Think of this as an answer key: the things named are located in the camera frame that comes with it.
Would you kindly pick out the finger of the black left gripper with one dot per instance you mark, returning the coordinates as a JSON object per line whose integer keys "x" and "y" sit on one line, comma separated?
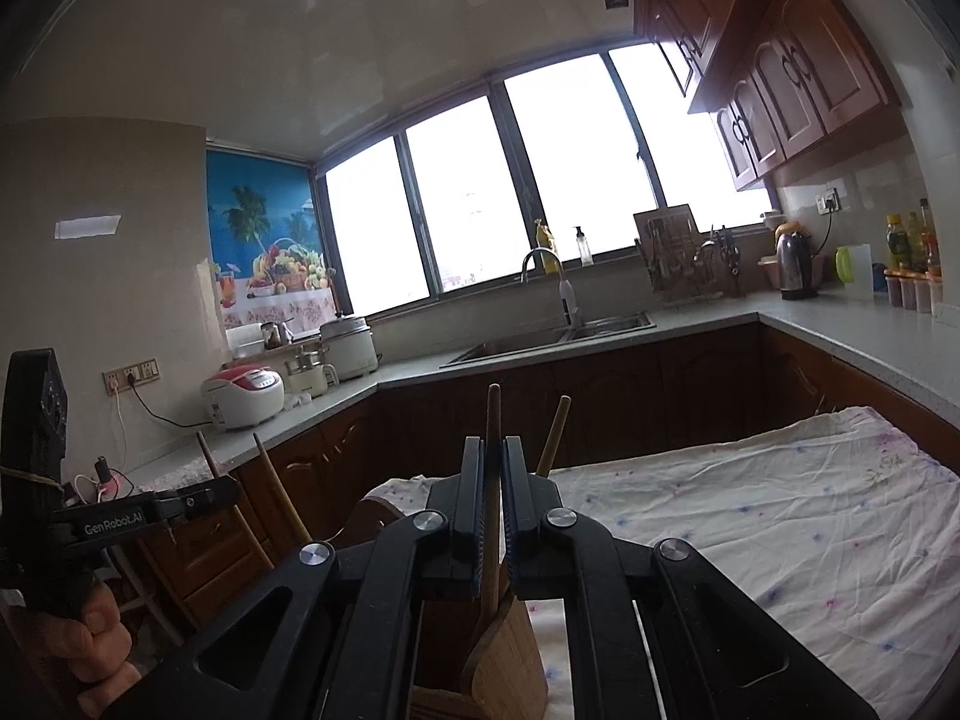
{"x": 198, "y": 500}

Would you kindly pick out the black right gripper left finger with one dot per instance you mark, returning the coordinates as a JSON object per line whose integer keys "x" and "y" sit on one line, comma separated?
{"x": 333, "y": 633}

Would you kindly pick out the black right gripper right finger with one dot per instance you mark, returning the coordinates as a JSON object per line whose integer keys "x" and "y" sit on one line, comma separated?
{"x": 656, "y": 631}

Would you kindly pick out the left hand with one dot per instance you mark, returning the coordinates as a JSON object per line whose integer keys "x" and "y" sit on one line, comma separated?
{"x": 66, "y": 667}

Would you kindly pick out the white pink rice cooker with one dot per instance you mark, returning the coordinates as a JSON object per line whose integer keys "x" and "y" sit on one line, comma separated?
{"x": 243, "y": 396}

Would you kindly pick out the wooden utensil holder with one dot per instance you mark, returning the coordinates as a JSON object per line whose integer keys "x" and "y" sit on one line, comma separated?
{"x": 487, "y": 659}

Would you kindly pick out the white floral tablecloth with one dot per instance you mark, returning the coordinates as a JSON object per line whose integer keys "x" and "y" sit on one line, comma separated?
{"x": 839, "y": 526}

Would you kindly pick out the white electric cooker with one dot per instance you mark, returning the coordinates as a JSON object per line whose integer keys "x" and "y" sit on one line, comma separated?
{"x": 347, "y": 344}

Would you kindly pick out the fruit poster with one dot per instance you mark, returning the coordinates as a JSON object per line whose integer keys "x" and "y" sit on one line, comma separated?
{"x": 267, "y": 257}

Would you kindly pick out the stainless steel sink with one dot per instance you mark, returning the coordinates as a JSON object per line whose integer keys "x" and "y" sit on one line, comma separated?
{"x": 553, "y": 337}

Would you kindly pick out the wooden knife rack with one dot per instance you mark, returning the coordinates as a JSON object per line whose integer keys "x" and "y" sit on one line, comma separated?
{"x": 683, "y": 263}

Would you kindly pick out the chrome sink faucet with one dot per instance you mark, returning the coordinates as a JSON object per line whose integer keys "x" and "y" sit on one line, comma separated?
{"x": 566, "y": 294}

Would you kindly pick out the green lid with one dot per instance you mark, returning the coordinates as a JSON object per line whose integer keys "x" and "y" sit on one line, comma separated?
{"x": 844, "y": 265}

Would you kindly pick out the steel electric kettle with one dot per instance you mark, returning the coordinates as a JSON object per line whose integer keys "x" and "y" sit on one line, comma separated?
{"x": 794, "y": 256}

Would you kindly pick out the yellow dish soap bottle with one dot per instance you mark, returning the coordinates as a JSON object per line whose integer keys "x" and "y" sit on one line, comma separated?
{"x": 546, "y": 244}

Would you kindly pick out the upper wooden cabinets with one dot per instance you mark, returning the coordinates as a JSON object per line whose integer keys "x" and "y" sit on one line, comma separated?
{"x": 793, "y": 86}

